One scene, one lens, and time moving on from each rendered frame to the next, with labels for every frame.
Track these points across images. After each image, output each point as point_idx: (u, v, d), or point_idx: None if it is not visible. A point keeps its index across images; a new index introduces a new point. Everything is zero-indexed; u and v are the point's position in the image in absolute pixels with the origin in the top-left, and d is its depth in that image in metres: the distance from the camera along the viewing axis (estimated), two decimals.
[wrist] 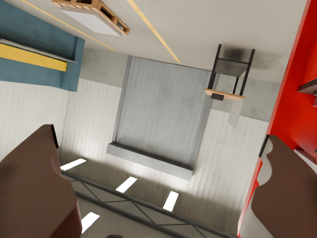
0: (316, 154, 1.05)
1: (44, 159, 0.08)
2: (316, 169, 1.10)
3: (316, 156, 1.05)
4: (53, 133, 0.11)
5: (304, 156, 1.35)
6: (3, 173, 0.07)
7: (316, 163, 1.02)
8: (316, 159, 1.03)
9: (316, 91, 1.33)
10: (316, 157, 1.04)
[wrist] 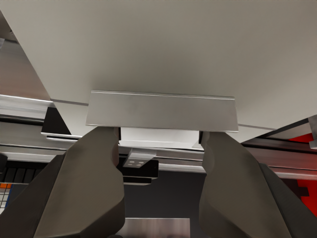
0: None
1: (106, 148, 0.09)
2: None
3: None
4: (118, 126, 0.12)
5: None
6: (74, 152, 0.09)
7: None
8: None
9: None
10: None
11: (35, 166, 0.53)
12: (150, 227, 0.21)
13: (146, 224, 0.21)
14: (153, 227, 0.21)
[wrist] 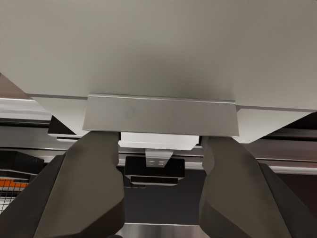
0: None
1: (106, 148, 0.09)
2: None
3: None
4: None
5: None
6: (73, 153, 0.09)
7: None
8: None
9: None
10: None
11: None
12: (164, 235, 0.18)
13: (161, 231, 0.18)
14: (168, 235, 0.18)
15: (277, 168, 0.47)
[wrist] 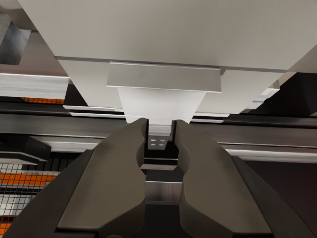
0: None
1: (132, 148, 0.09)
2: None
3: None
4: (146, 127, 0.12)
5: None
6: (102, 149, 0.09)
7: None
8: None
9: None
10: None
11: (75, 157, 0.59)
12: (165, 191, 0.21)
13: (162, 187, 0.21)
14: (168, 191, 0.21)
15: (271, 154, 0.50)
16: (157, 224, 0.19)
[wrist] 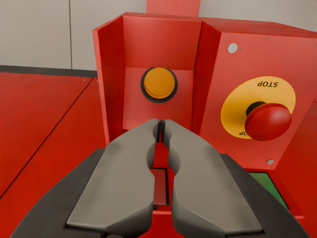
0: None
1: (143, 149, 0.09)
2: None
3: None
4: (158, 128, 0.12)
5: None
6: (112, 148, 0.09)
7: None
8: None
9: None
10: None
11: None
12: None
13: None
14: None
15: None
16: None
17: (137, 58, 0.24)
